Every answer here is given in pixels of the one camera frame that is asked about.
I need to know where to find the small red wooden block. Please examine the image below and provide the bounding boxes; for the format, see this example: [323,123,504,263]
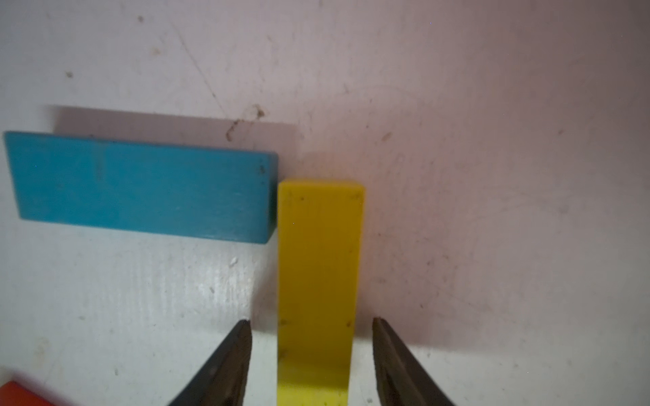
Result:
[0,382,53,406]

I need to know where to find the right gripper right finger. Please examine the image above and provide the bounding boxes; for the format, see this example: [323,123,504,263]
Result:
[372,317,454,406]

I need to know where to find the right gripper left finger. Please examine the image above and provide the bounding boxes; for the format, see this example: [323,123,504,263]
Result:
[169,319,252,406]

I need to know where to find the teal wooden block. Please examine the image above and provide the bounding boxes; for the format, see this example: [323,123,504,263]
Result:
[4,132,279,244]

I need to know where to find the lime yellow wooden block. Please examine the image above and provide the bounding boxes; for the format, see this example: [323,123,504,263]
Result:
[277,179,365,405]

